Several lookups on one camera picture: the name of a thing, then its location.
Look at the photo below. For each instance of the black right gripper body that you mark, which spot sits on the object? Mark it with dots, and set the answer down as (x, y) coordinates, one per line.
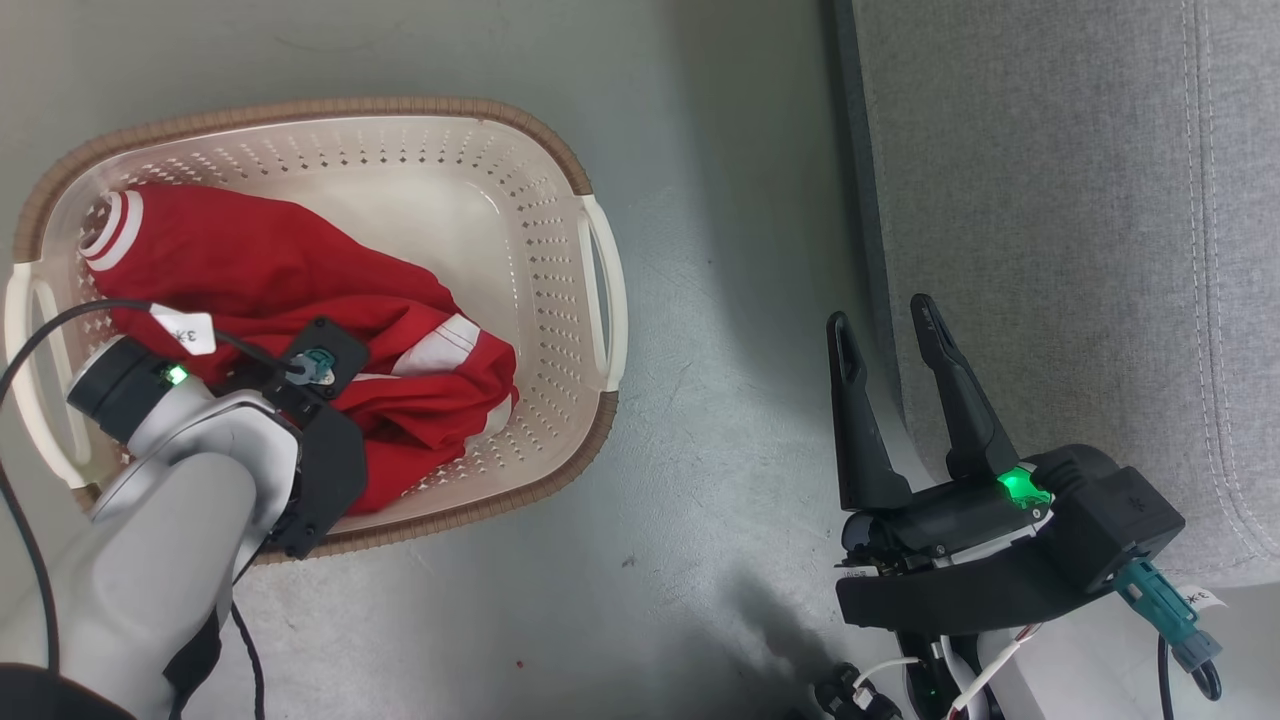
(960, 590)

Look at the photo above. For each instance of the teal camera connector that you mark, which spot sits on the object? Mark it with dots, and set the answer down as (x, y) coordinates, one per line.
(1160, 600)
(318, 362)

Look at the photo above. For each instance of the red garment thin striped hem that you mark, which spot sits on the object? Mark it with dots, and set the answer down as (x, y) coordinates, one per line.
(440, 400)

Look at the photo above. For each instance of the teal left camera connector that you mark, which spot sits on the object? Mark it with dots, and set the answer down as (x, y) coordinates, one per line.
(318, 362)

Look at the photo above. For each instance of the teal right camera connector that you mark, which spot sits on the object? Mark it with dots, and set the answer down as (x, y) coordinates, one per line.
(1160, 600)

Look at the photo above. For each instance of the black robot shoulder cover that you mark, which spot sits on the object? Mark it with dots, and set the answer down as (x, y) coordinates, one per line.
(50, 698)

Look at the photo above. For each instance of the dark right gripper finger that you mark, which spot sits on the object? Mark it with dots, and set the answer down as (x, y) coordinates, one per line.
(965, 410)
(860, 430)

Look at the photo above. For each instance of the white perforated basket brown rim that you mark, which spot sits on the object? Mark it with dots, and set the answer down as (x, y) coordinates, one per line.
(520, 200)

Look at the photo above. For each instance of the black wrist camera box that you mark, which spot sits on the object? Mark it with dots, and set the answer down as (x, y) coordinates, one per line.
(1110, 520)
(340, 345)

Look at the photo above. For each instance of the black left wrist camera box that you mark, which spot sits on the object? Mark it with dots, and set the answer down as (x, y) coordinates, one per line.
(340, 345)

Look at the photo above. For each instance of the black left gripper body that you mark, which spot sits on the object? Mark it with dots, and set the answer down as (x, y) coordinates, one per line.
(330, 470)

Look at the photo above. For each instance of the grey fabric sofa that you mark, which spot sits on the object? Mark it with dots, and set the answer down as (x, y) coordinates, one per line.
(1060, 220)

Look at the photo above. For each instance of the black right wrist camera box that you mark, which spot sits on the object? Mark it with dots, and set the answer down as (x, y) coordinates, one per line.
(1110, 520)

